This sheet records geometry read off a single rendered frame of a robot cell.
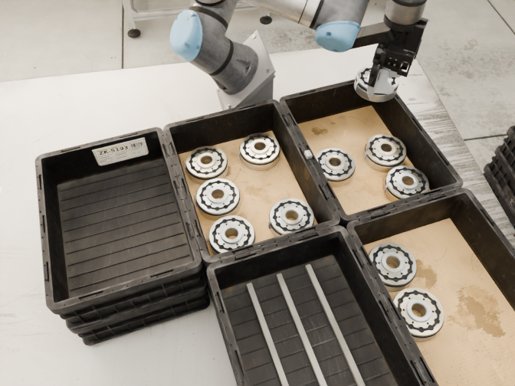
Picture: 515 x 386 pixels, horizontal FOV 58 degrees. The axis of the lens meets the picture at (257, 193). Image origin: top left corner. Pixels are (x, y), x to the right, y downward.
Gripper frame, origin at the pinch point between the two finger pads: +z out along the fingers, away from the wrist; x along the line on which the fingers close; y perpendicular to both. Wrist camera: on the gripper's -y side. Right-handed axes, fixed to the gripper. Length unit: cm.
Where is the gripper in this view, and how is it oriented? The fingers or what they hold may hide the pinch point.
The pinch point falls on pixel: (372, 87)
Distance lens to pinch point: 116.6
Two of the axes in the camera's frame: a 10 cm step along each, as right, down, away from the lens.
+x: 4.5, -7.3, 5.2
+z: -0.1, 5.8, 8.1
